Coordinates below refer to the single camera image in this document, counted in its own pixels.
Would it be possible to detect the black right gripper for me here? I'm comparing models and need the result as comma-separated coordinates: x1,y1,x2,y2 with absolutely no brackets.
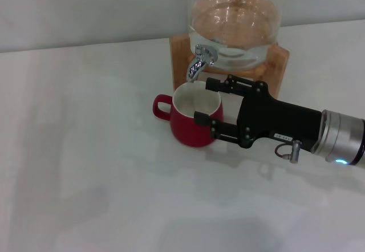
193,74,323,152

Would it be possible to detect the red ceramic cup white inside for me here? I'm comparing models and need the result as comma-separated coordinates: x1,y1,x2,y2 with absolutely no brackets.
152,82,225,148

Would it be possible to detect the chrome dispenser faucet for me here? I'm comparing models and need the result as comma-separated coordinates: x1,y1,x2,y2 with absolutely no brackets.
186,43,219,82

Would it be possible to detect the wooden dispenser stand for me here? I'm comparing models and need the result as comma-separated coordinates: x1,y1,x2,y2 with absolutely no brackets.
169,34,290,99

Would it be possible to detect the glass drink dispenser jar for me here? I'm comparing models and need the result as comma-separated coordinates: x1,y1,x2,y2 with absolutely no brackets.
187,0,282,73

